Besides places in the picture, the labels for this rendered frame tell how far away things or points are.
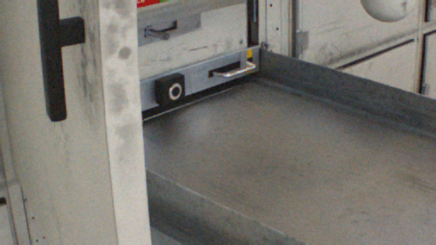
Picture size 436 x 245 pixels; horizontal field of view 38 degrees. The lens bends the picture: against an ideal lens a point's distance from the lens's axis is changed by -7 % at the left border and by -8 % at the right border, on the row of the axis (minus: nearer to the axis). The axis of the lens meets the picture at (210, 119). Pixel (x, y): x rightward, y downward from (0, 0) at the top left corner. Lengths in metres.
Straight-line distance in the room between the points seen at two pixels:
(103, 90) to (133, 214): 0.11
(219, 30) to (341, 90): 0.28
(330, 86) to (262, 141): 0.26
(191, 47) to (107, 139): 0.88
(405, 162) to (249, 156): 0.28
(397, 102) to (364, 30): 0.54
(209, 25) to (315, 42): 0.35
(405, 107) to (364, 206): 0.35
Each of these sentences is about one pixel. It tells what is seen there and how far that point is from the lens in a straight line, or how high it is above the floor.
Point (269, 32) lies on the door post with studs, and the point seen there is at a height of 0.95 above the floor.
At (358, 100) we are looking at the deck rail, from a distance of 1.38.
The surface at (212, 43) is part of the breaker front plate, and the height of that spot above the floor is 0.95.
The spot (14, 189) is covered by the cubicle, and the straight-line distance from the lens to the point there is 1.20.
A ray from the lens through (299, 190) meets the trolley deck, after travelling 1.06.
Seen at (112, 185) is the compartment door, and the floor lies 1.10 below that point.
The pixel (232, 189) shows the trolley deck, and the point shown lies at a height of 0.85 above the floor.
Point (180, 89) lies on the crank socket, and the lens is 1.33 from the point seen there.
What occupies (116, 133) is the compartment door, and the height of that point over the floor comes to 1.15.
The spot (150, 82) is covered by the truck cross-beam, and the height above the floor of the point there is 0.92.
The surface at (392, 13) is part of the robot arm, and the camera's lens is 1.17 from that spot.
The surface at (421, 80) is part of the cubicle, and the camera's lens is 2.25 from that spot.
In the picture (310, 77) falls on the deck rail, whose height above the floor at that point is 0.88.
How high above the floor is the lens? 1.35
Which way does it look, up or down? 23 degrees down
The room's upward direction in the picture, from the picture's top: 1 degrees counter-clockwise
